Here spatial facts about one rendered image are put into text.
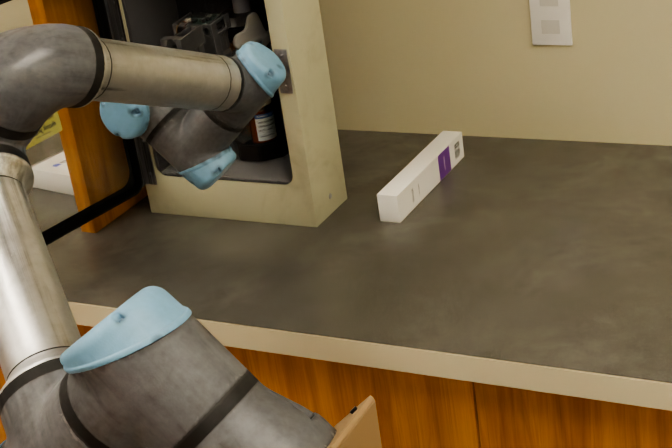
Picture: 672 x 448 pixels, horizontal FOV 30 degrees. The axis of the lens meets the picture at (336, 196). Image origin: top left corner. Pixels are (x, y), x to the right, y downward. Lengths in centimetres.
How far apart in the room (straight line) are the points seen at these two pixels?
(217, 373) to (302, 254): 77
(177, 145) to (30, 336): 54
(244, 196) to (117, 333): 91
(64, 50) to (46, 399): 41
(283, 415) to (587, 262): 74
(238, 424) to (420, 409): 61
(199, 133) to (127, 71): 26
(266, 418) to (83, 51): 51
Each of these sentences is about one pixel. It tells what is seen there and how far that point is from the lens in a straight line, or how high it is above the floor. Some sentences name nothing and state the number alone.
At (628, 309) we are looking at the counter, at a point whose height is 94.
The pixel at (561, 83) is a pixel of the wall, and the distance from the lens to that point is 220.
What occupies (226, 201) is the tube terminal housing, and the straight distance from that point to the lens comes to 205.
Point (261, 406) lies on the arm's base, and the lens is 115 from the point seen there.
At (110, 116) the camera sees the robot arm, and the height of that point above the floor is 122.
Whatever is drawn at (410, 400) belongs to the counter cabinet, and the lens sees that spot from 171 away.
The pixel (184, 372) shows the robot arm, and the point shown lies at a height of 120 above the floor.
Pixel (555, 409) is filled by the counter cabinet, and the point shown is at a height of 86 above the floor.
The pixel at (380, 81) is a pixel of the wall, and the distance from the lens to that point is 233.
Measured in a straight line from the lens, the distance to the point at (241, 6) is 201.
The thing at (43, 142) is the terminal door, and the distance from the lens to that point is 195.
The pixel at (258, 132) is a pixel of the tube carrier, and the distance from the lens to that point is 204.
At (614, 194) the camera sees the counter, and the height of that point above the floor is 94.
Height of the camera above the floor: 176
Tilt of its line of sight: 23 degrees down
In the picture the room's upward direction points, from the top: 8 degrees counter-clockwise
